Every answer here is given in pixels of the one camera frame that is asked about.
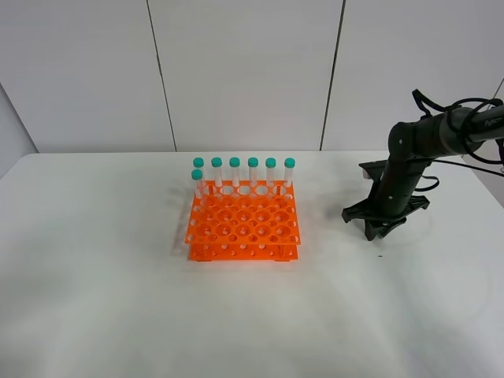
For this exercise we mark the orange test tube rack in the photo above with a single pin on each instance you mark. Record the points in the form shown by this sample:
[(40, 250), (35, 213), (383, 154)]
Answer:
[(243, 223)]

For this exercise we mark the test tube front left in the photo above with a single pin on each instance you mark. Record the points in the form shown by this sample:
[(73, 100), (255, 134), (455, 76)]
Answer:
[(199, 184)]

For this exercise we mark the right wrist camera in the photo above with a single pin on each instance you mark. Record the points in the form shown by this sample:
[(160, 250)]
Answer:
[(373, 170)]

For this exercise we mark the test tube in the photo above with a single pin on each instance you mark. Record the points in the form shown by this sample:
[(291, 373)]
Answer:
[(199, 184), (234, 163), (289, 164), (270, 164), (198, 163), (253, 171), (216, 163)]

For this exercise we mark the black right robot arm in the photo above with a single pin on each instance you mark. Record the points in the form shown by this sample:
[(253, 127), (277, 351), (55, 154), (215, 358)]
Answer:
[(459, 129)]

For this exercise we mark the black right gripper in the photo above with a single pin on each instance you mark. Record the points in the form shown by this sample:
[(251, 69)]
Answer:
[(384, 214)]

